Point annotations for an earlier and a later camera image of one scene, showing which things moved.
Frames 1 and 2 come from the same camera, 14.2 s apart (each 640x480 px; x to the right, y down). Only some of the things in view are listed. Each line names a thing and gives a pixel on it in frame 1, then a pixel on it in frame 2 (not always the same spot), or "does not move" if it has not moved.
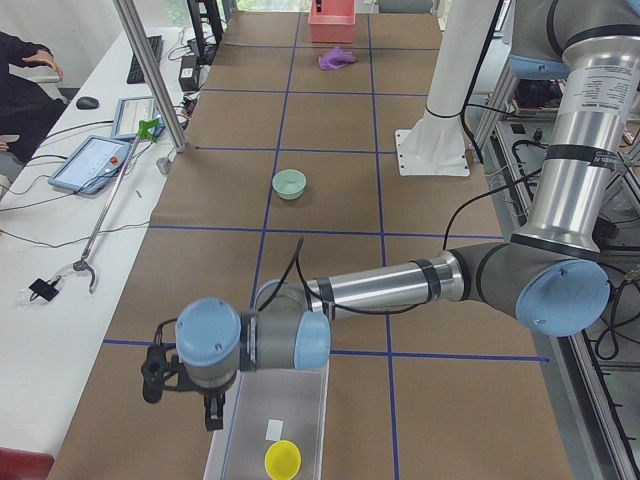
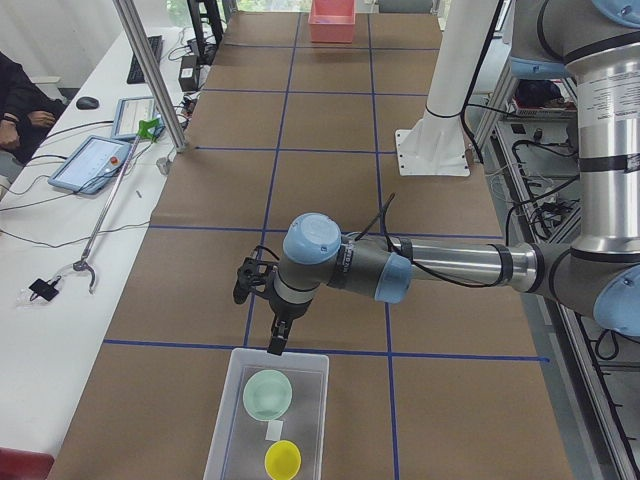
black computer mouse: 87,103 does not move
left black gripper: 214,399 to 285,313
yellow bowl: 283,460 does not move
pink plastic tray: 331,21 does not move
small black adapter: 45,290 does not move
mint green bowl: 289,184 to 267,395
